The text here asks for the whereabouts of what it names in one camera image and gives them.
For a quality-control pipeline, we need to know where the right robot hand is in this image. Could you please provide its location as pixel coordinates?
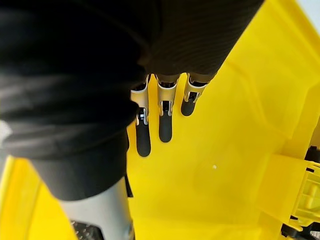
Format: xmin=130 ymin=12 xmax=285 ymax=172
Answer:
xmin=0 ymin=0 xmax=265 ymax=240

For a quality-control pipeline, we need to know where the large yellow trash can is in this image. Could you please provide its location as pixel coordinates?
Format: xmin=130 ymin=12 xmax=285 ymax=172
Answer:
xmin=0 ymin=0 xmax=320 ymax=240

